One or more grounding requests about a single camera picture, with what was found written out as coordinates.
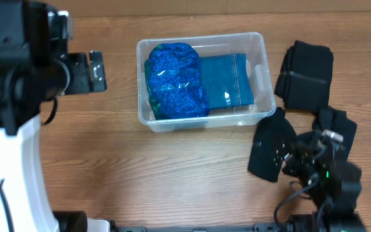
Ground blue denim jeans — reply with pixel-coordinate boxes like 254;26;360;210
200;53;254;110

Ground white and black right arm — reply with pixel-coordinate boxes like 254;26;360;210
274;130;366;231

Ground black garment with tape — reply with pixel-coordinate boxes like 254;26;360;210
297;106;357;160

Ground blue sequin fabric garment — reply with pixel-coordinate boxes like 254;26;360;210
144;43;209;120

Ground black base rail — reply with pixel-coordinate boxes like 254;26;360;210
111;222;283;232

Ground large folded black garment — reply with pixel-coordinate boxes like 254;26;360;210
274;41;334;113

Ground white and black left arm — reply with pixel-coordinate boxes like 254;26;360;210
0;0;113;231

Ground clear plastic storage bin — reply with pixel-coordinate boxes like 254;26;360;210
137;32;276;132

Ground small black garment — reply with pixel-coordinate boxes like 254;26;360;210
247;107;297;182

